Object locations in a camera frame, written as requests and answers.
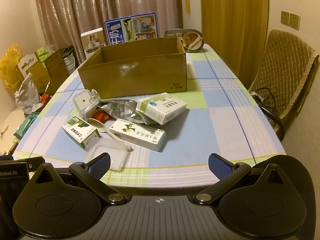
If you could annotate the red sachet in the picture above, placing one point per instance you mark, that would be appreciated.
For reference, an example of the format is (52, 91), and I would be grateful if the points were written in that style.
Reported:
(102, 116)

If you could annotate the clear bag of hooks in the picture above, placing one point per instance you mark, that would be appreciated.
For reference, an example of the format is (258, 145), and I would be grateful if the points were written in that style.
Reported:
(93, 95)

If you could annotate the clear plastic lid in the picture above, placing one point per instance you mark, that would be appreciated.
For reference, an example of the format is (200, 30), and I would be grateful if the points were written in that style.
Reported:
(110, 153)

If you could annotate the brown cardboard box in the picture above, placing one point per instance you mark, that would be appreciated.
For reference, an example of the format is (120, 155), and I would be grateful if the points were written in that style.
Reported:
(132, 77)

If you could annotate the green yellow print medicine box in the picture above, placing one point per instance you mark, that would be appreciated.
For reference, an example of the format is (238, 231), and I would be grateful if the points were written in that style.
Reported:
(80, 130)

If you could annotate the silver foil bag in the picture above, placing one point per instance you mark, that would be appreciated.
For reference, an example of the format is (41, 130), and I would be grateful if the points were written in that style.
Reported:
(120, 110)

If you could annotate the wall switch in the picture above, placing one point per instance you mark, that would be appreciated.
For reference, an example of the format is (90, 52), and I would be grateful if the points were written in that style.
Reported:
(285, 18)
(294, 20)

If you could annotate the yellow plastic bag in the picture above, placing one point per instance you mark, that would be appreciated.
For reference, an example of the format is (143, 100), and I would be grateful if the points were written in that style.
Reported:
(10, 65)

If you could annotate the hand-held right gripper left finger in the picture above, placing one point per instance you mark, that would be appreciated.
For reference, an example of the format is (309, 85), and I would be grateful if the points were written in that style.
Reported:
(100, 165)

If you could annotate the checkered cloth desktop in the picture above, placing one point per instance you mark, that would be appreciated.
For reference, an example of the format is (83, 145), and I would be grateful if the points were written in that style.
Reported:
(225, 125)

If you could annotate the dark brown cardboard carton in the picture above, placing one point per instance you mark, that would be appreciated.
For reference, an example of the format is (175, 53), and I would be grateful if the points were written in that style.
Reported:
(57, 67)

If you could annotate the white square night light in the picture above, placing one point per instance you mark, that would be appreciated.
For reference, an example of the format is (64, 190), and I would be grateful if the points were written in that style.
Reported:
(82, 105)

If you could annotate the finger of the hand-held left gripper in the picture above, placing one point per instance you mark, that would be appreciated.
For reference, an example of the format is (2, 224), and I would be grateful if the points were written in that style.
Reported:
(36, 163)

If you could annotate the golden curtain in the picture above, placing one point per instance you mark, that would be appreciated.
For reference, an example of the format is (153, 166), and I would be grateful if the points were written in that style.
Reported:
(230, 17)

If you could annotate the white plastic bag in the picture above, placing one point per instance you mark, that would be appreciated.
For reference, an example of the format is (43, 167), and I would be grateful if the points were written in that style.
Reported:
(27, 95)

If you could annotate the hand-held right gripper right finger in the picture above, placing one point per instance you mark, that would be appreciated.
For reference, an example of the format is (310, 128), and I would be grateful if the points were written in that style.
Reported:
(220, 166)

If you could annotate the beige plastic spoon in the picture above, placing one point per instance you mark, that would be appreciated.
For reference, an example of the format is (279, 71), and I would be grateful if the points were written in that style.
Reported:
(96, 124)

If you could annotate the brown curtain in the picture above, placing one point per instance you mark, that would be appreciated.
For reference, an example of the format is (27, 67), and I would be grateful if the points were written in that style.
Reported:
(75, 5)

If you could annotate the white green medicine box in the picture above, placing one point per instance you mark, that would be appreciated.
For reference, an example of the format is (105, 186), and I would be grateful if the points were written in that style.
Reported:
(162, 107)

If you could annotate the beige wall hanger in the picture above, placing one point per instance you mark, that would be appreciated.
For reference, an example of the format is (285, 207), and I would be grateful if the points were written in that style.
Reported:
(186, 1)

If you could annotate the white picture box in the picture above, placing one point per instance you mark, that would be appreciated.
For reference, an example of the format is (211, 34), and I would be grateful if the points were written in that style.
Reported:
(92, 42)

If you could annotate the blue milk carton box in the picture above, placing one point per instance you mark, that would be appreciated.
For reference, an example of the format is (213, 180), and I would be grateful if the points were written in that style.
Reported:
(117, 32)

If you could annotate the chair with quilted cover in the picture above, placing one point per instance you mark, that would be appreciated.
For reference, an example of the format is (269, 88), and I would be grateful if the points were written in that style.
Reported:
(282, 67)

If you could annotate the green wipes pack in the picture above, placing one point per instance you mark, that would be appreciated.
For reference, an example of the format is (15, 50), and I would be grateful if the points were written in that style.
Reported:
(26, 125)

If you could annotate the green tissue packs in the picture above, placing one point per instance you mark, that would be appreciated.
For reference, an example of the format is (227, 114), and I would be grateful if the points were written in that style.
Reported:
(45, 53)

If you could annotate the long plant print medicine box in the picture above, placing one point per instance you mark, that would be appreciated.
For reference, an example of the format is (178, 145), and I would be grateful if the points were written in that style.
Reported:
(140, 135)

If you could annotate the cardboard carton with white flaps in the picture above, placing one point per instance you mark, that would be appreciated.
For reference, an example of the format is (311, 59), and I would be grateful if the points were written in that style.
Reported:
(32, 72)

